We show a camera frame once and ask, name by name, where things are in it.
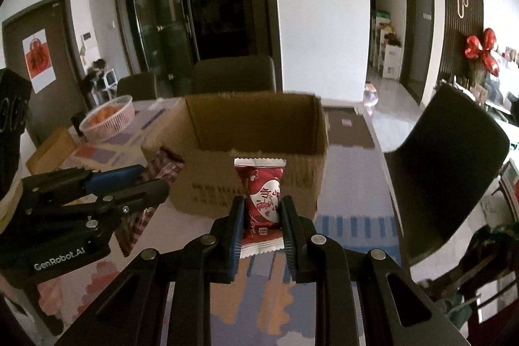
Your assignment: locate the red white-edged snack packet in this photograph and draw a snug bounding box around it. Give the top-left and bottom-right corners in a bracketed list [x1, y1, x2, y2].
[234, 157, 286, 259]

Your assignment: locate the brown cardboard box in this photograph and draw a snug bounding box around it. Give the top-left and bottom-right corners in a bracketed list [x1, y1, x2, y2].
[141, 91, 330, 220]

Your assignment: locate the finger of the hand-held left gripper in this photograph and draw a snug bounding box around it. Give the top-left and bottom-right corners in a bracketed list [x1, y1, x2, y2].
[22, 164, 146, 209]
[26, 179, 171, 229]

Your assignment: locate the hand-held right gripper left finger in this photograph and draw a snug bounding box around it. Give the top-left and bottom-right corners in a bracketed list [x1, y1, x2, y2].
[54, 195, 246, 346]

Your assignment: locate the pile of oranges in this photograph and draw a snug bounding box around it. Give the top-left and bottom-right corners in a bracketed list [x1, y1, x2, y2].
[87, 105, 124, 128]

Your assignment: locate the grey interior door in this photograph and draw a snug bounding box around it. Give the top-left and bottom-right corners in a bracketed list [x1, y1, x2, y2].
[404, 0, 435, 105]

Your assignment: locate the dark figure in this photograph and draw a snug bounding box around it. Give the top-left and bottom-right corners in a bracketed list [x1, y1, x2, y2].
[80, 59, 107, 103]

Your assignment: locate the flat brown cardboard sheet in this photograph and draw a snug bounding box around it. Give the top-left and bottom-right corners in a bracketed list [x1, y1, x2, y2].
[324, 107, 377, 149]

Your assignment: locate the dark dining chair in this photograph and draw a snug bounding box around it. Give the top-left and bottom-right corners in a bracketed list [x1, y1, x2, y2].
[192, 55, 277, 94]
[383, 84, 510, 266]
[117, 72, 157, 100]

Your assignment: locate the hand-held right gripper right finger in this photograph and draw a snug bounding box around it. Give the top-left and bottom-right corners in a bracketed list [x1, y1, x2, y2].
[280, 195, 473, 346]

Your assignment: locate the brown wooden door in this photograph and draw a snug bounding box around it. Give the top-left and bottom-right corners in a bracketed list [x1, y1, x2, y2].
[2, 0, 92, 149]

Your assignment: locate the white hallway shelf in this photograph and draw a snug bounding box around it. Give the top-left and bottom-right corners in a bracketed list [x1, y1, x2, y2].
[375, 9, 403, 80]

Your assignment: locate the dark glass sliding door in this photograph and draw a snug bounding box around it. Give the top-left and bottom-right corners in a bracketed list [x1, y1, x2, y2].
[111, 0, 282, 96]

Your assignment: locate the red foil balloon flower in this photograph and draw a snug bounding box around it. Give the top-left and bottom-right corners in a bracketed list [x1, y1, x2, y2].
[464, 28, 501, 77]

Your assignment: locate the red checked snack packet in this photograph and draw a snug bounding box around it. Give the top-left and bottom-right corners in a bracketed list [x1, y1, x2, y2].
[115, 149, 186, 258]

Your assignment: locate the white mesh basket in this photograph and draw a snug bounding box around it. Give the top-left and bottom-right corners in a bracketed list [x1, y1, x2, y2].
[79, 95, 134, 144]

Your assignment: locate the clear plastic container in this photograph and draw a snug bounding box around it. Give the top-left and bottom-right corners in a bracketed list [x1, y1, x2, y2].
[364, 82, 380, 107]

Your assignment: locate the red paper door poster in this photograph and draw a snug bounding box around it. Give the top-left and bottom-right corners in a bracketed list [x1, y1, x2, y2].
[22, 29, 56, 93]

